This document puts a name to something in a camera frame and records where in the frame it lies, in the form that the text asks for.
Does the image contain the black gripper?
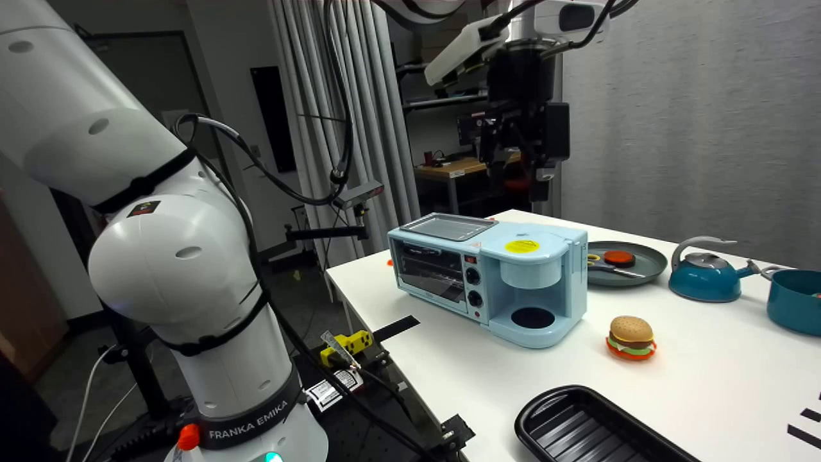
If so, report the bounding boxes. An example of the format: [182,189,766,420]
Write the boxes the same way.
[479,48,568,189]

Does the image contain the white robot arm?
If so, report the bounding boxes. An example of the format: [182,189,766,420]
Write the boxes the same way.
[0,0,330,462]

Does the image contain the light blue toaster oven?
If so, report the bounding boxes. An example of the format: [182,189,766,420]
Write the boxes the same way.
[388,212,586,348]

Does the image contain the silver knife on plate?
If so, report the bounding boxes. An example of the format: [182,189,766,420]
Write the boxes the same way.
[586,261,643,280]

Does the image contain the red toy tomato slice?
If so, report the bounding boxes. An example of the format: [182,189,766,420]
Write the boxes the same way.
[602,248,636,266]

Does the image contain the grey round plate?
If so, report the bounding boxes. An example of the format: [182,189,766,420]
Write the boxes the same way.
[586,242,667,289]

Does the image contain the grey curtain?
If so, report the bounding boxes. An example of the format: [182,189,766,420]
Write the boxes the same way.
[266,0,420,257]

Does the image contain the toy hamburger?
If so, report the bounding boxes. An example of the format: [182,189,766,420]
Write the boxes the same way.
[606,315,657,360]

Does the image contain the teal toy kettle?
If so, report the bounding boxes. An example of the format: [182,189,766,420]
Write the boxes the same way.
[667,236,758,303]

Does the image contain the yellow clamp tool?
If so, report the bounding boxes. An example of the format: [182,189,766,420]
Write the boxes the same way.
[318,329,375,369]

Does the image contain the black grill tray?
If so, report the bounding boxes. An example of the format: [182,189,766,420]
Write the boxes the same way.
[512,385,698,462]

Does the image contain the teal toy pot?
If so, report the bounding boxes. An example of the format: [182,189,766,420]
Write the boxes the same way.
[765,266,821,336]

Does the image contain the black cable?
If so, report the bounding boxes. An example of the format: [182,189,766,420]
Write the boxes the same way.
[173,0,356,211]

